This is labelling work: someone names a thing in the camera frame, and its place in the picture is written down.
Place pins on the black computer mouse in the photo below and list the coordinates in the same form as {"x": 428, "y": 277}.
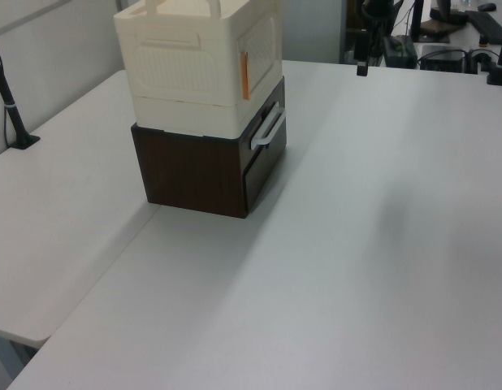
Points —
{"x": 486, "y": 7}

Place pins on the cream cabinet door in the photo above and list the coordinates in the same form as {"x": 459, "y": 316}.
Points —
{"x": 262, "y": 53}

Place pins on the black keyboard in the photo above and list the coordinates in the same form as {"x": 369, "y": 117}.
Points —
{"x": 486, "y": 26}

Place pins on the brown wooden board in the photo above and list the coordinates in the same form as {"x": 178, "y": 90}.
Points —
{"x": 435, "y": 29}

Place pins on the black camera stand with clamp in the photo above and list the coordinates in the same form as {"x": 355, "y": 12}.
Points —
{"x": 500, "y": 61}

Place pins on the dark brown drawer cabinet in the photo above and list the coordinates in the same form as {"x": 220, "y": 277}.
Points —
{"x": 190, "y": 170}

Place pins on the plain brown drawer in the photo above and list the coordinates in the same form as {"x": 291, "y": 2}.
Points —
{"x": 263, "y": 178}

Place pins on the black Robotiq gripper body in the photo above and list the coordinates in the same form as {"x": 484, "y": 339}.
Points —
{"x": 361, "y": 45}

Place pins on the black camera pole with clamp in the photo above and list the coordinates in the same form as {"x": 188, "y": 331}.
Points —
{"x": 11, "y": 109}

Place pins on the black computer box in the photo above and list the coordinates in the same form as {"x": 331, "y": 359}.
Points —
{"x": 442, "y": 59}

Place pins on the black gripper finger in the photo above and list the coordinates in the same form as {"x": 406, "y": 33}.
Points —
{"x": 359, "y": 70}
{"x": 364, "y": 70}

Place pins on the black green device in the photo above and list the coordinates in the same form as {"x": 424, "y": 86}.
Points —
{"x": 399, "y": 50}

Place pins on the black monitor stand pole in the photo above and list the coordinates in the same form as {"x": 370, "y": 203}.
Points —
{"x": 417, "y": 18}

